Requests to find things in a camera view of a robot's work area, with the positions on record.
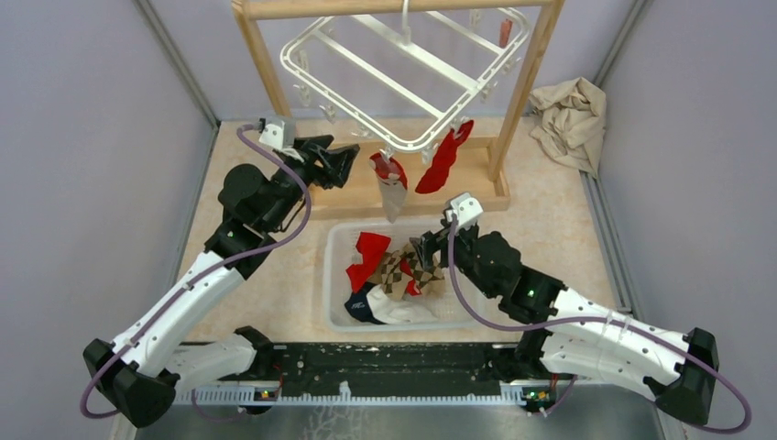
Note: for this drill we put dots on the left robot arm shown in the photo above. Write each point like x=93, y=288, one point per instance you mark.
x=144, y=369

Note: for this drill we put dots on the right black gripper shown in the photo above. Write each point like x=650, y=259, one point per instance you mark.
x=426, y=244

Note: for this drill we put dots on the pink clothespin clip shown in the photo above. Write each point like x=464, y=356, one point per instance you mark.
x=504, y=33

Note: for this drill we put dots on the navy santa sock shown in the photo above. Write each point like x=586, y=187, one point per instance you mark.
x=358, y=306

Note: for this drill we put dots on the red santa sock left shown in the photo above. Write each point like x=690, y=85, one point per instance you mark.
x=436, y=176

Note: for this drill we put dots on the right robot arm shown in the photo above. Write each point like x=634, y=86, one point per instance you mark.
x=672, y=369

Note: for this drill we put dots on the beige crumpled cloth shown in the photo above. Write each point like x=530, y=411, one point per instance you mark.
x=572, y=119

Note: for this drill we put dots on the cream thin sock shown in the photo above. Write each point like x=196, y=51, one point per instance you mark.
x=392, y=184

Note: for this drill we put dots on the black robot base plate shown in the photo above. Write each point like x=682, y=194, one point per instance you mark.
x=402, y=373

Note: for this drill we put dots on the white clip drying hanger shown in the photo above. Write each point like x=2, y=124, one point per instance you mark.
x=404, y=79

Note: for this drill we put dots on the brown argyle sock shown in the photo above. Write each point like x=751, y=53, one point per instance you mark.
x=400, y=273

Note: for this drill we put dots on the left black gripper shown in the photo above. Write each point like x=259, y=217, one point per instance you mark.
x=336, y=162

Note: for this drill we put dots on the white plastic basket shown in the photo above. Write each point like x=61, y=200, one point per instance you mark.
x=340, y=253

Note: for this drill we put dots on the white sock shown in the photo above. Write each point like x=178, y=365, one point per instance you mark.
x=390, y=312

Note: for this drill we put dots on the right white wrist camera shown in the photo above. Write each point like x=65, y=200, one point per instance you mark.
x=464, y=210

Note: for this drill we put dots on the wooden hanger stand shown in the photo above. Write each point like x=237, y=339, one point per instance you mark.
x=482, y=173

